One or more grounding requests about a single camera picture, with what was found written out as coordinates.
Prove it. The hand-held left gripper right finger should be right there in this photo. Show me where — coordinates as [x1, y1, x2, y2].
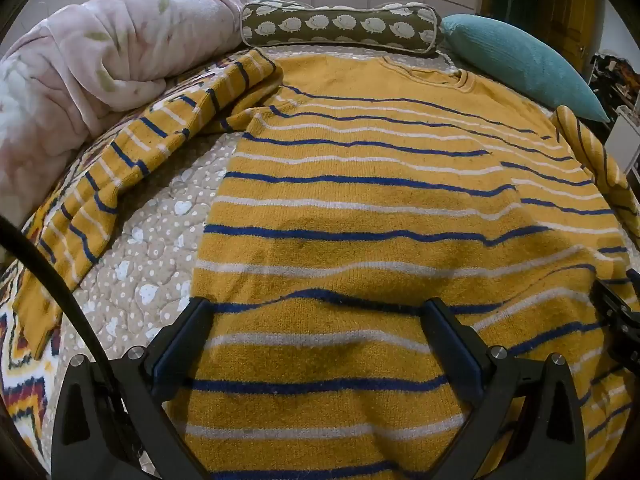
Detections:
[420, 297, 587, 480]

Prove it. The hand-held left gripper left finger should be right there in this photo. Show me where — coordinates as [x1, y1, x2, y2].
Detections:
[50, 297, 216, 480]

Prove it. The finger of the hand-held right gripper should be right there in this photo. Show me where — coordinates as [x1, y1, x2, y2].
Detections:
[590, 269, 640, 376]

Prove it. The yellow striped sweater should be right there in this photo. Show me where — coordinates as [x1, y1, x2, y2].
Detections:
[12, 49, 640, 480]

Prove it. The beige dotted quilted bedspread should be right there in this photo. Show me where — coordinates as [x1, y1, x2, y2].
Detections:
[50, 42, 561, 480]

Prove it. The zigzag patterned blanket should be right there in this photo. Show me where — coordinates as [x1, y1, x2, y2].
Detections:
[0, 60, 241, 461]

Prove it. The cluttered white shelf unit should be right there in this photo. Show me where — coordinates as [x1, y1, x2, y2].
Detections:
[590, 50, 640, 176]

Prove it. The teal ribbed pillow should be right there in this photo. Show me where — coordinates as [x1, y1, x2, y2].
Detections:
[440, 14, 612, 123]

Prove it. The pink floral comforter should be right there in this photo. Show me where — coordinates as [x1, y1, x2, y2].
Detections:
[0, 0, 281, 221]

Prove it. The wooden door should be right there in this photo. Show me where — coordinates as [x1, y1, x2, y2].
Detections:
[480, 0, 601, 61]

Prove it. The olive hedgehog print bolster pillow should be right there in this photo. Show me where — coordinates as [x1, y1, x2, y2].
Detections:
[240, 1, 443, 56]

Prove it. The black cable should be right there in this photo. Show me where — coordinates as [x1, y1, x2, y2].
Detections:
[0, 212, 126, 480]

